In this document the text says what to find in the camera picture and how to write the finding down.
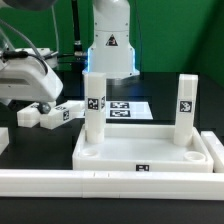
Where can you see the white right fence bar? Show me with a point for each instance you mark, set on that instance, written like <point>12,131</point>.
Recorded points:
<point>215,148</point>

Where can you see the white desk top tray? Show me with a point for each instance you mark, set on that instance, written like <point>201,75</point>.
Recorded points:
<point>147,148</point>

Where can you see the white fence bar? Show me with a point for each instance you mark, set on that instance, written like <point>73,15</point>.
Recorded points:
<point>4,139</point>
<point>215,148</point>
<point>111,184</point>

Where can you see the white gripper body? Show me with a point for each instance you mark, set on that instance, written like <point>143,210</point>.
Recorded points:
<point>26,76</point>

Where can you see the fiducial marker sheet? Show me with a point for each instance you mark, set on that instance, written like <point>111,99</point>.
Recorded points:
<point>128,110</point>

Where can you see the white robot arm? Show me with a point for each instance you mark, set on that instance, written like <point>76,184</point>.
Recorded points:
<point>111,52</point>

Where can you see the white left fence bar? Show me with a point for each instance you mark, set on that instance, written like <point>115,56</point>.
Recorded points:
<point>4,139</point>

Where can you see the white front fence bar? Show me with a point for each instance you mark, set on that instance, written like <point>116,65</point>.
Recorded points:
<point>111,184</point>

